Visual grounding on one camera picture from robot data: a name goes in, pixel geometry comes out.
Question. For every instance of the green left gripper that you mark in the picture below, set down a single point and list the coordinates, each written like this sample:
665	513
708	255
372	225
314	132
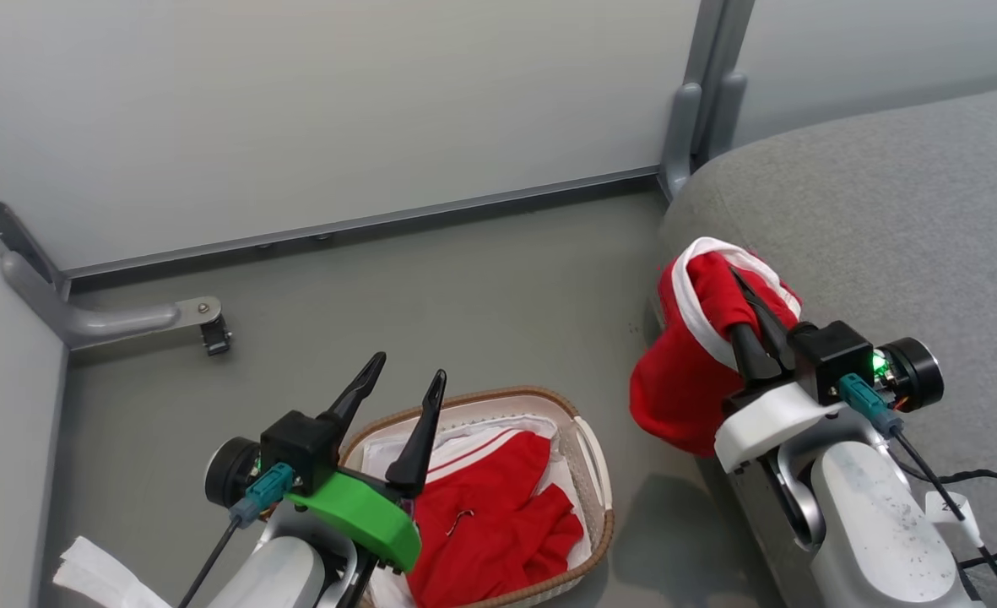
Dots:
359	515

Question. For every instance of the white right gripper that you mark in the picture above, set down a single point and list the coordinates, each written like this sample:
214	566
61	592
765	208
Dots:
764	422

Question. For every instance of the red garment white cuff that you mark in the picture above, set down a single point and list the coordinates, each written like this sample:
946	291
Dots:
675	388

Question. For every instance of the red jacket white stripes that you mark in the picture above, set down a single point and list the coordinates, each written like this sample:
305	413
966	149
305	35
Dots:
481	540

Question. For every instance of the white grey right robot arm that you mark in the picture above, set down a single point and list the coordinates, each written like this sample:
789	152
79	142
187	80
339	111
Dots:
878	532

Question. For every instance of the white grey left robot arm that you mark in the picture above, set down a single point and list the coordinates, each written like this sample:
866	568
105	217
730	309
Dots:
283	574

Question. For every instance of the white basket liner cloth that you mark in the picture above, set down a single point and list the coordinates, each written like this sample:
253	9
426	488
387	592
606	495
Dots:
377	456

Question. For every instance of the white laundry basket brown rim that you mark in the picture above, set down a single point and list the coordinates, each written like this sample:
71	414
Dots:
589	473

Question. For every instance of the grey fabric sofa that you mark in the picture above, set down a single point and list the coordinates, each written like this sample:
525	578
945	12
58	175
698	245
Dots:
886	211

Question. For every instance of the black castor wheel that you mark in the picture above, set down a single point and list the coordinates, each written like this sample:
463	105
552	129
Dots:
216	336

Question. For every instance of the grey metal support foot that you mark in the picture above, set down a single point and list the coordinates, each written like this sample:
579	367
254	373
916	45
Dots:
110	321

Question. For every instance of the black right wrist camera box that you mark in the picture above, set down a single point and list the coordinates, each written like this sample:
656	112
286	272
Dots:
831	359

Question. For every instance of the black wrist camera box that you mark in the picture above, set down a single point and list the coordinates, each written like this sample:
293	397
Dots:
300	447
831	359

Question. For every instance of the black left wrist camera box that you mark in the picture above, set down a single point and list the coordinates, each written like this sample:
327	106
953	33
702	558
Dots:
300	447

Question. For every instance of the grey partition bottom rail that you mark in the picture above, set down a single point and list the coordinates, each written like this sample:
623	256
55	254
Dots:
363	224

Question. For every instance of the grey double partition post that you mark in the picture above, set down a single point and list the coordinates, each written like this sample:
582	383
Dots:
684	118

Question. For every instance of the grey slanted partition post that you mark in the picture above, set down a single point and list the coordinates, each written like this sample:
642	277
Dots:
8	232

